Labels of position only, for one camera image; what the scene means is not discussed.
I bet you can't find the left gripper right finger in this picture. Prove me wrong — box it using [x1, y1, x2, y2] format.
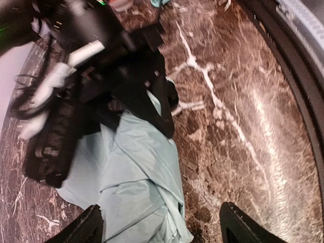
[219, 202, 286, 243]

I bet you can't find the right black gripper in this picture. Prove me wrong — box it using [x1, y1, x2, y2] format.
[79, 25, 176, 138]

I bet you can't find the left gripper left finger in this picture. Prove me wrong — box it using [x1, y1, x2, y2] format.
[45, 205, 103, 243]

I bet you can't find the mint and black folding umbrella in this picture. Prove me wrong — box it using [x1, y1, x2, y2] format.
[55, 75, 194, 243]

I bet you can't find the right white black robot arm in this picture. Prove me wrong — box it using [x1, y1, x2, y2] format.
[1, 1, 175, 139]

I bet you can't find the red white patterned bowl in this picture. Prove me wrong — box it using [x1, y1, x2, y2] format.
[109, 0, 134, 12]

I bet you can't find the white slotted cable duct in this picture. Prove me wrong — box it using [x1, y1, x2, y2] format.
[277, 0, 323, 44]

